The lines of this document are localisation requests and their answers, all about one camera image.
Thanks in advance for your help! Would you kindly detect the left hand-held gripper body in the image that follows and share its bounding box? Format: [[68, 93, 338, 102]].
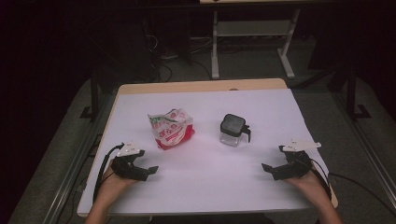
[[110, 141, 150, 182]]

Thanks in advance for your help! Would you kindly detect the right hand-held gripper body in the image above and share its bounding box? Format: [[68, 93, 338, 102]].
[[271, 138, 322, 182]]

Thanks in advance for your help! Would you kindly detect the red and white seasoning bag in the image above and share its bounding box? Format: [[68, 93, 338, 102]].
[[148, 107, 196, 151]]

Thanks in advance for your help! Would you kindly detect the clear jar with black lid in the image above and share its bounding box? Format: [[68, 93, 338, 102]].
[[219, 113, 252, 147]]

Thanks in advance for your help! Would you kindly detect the person's left hand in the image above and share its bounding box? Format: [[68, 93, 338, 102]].
[[100, 161, 138, 202]]

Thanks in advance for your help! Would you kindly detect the person's right hand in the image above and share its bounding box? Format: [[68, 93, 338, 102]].
[[283, 167, 329, 207]]

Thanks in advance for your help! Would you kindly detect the white table sheet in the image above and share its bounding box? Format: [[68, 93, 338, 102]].
[[78, 88, 330, 216]]

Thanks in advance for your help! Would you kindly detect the black metal stand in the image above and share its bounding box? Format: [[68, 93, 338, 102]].
[[345, 63, 372, 121], [78, 76, 101, 120]]

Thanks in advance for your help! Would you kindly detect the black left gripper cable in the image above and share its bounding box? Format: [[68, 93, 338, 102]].
[[92, 143, 125, 203]]

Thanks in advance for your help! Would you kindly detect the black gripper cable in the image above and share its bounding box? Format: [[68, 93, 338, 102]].
[[92, 143, 125, 203], [306, 158, 332, 201]]

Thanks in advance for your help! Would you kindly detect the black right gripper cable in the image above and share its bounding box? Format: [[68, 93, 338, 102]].
[[306, 158, 332, 201]]

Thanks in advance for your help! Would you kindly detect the aluminium floor rail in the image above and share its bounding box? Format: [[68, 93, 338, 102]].
[[330, 90, 396, 202], [42, 92, 110, 224]]

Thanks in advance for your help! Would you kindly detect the black floor cable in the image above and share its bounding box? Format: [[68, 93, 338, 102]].
[[328, 172, 396, 217]]

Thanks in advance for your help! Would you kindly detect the tangle of background cables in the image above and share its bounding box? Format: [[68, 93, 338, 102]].
[[141, 31, 213, 82]]

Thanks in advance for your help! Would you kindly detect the white desk frame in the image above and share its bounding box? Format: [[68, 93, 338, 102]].
[[199, 0, 303, 80]]

